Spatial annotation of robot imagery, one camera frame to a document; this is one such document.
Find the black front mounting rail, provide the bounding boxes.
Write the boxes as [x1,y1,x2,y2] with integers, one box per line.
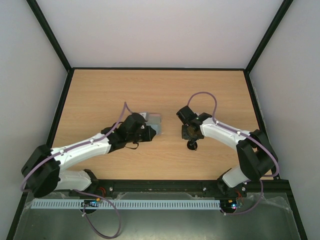
[84,179,247,200]

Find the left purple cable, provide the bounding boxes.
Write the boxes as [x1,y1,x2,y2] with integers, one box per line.
[20,101,123,238]

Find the pink glasses case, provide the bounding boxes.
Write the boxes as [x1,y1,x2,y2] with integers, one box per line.
[145,112,162,136]

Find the light blue slotted cable duct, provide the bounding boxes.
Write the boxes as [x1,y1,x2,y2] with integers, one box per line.
[30,199,221,210]

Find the black aluminium frame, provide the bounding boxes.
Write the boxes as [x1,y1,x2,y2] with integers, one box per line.
[4,0,309,240]

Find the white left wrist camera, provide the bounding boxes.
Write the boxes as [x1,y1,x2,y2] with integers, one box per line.
[139,112,150,129]

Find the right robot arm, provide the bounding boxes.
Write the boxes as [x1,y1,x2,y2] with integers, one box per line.
[176,105,279,196]

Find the black aviator sunglasses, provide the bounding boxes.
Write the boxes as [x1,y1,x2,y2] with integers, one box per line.
[186,126,199,151]

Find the purple cable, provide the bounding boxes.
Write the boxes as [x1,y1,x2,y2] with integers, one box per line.
[20,101,123,238]
[187,91,281,217]

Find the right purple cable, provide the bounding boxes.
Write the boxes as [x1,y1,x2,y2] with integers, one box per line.
[187,91,281,217]

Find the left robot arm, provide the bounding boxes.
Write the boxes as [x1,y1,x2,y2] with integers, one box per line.
[21,112,162,198]

